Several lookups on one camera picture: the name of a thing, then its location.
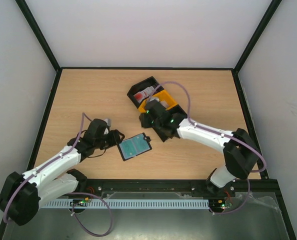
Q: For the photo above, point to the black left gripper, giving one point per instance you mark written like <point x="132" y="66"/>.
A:
<point x="115" y="139"/>

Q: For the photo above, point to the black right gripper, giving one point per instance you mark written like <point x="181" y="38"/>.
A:
<point x="149" y="106"/>

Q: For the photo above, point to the black bin with teal cards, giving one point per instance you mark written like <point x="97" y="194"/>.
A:
<point x="166" y="122"/>

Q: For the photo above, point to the teal credit card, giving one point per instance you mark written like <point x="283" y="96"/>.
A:
<point x="141" y="144"/>
<point x="128" y="149"/>

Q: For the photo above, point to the black leather card holder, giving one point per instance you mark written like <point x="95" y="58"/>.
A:
<point x="148" y="140"/>

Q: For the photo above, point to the yellow plastic bin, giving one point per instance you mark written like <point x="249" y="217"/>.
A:
<point x="162" y="95"/>

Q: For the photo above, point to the black bin with red cards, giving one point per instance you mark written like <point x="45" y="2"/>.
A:
<point x="150" y="81"/>

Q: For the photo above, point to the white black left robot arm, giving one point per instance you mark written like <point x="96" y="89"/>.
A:
<point x="22" y="195"/>

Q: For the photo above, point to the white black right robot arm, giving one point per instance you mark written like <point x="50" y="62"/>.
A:
<point x="239" y="150"/>

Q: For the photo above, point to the white floral card stack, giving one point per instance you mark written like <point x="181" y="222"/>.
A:
<point x="164" y="104"/>

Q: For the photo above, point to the red white card stack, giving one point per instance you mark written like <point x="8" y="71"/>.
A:
<point x="143" y="94"/>

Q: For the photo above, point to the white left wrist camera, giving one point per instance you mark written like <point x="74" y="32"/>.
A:
<point x="108" y="122"/>

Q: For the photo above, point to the black aluminium frame rail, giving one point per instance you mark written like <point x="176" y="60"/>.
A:
<point x="197" y="188"/>

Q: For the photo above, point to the white slotted cable duct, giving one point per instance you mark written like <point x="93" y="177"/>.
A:
<point x="187" y="204"/>

